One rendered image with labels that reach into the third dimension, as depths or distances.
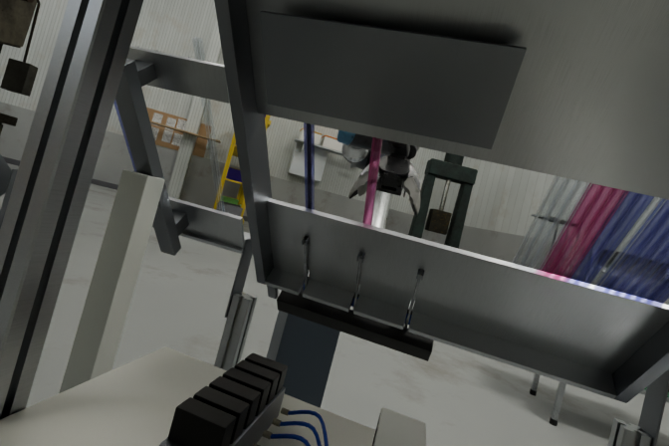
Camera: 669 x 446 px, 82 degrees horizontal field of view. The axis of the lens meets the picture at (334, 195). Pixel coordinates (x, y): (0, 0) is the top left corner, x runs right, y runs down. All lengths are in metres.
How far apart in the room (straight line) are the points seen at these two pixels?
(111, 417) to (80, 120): 0.28
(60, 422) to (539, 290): 0.64
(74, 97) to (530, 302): 0.68
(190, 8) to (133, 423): 10.88
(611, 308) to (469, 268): 0.21
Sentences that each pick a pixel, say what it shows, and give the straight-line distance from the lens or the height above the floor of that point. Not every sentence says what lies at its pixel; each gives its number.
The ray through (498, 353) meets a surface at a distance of 0.81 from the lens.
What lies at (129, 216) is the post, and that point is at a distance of 0.87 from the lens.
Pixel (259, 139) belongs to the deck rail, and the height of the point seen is 0.95.
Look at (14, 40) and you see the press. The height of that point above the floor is 1.73.
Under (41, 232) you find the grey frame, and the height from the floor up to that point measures 0.79.
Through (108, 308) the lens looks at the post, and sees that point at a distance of 0.91.
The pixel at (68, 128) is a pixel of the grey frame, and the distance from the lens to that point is 0.40.
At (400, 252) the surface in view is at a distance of 0.69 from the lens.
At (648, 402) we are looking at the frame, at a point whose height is 0.69.
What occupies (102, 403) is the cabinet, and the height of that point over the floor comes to 0.62.
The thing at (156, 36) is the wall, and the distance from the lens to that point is 11.00.
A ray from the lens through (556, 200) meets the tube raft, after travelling 0.61.
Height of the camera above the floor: 0.87
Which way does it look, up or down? 2 degrees up
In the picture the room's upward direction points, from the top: 15 degrees clockwise
